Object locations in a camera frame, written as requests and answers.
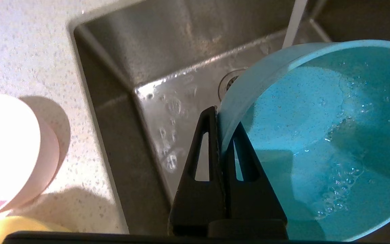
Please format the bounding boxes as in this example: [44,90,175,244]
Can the stainless steel sink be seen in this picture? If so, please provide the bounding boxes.
[69,0,390,234]

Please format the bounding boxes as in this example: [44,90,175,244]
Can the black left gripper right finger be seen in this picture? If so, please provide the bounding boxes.
[210,122,288,238]

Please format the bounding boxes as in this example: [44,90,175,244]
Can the yellow plastic bowl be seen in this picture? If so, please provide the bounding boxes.
[0,216,72,234]

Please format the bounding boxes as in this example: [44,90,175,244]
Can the pink plastic bowl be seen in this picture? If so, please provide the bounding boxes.
[0,94,61,219]

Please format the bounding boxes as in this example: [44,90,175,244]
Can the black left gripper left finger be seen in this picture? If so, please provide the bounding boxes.
[169,106,226,236]

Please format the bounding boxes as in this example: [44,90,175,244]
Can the round metal drain strainer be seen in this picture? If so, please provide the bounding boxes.
[218,69,246,101]

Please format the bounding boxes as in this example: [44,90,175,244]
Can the blue plastic bowl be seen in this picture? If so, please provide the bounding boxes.
[217,40,390,242]

